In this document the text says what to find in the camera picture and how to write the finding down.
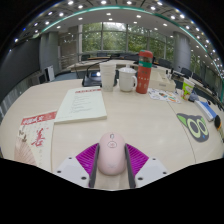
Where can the cream cardboard box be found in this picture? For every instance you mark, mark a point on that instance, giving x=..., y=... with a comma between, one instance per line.
x=163, y=81

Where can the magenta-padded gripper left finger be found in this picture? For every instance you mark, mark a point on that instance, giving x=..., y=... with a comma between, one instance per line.
x=86, y=158

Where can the white paper cup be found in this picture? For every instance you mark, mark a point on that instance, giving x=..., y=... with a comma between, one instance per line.
x=107, y=78

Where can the pink computer mouse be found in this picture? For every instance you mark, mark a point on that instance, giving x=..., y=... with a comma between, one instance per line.
x=111, y=155

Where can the pale yellow booklet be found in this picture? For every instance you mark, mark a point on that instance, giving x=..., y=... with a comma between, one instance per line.
x=81, y=105

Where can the white lidded mug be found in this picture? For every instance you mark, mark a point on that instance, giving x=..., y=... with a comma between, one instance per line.
x=126, y=81

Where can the cat-face mouse pad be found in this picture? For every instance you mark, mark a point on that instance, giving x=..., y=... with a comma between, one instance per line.
x=195, y=128

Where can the ceiling lights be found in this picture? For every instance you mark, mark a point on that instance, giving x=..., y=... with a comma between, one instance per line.
x=103, y=2

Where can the colourful sticker sheet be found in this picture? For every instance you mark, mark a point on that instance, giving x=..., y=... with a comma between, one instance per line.
x=163, y=96

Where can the red drink bottle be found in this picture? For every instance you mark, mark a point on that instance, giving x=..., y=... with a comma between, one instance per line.
x=144, y=75

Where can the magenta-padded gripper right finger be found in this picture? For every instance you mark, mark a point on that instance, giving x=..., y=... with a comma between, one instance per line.
x=137, y=159

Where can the green printed paper drink cup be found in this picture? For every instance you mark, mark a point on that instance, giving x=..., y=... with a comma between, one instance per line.
x=187, y=89

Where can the red and white magazine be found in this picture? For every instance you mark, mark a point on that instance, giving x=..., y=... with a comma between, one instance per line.
x=35, y=140

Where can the dark office chairs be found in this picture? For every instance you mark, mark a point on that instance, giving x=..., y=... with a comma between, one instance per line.
x=165, y=62

